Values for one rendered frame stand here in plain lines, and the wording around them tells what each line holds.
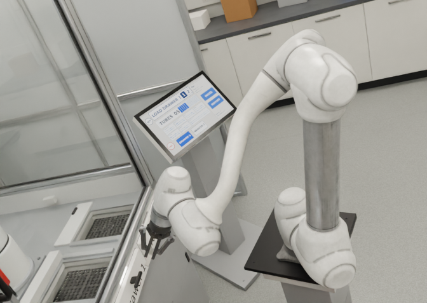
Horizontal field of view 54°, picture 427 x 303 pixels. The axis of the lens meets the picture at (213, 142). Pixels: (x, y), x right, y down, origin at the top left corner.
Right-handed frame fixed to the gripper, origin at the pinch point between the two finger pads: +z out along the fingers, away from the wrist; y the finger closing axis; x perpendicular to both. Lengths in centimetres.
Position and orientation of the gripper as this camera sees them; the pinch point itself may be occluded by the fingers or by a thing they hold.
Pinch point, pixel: (149, 256)
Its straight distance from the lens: 158.4
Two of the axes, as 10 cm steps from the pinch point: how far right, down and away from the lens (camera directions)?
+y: -9.5, -3.1, -0.7
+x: -1.2, 5.4, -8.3
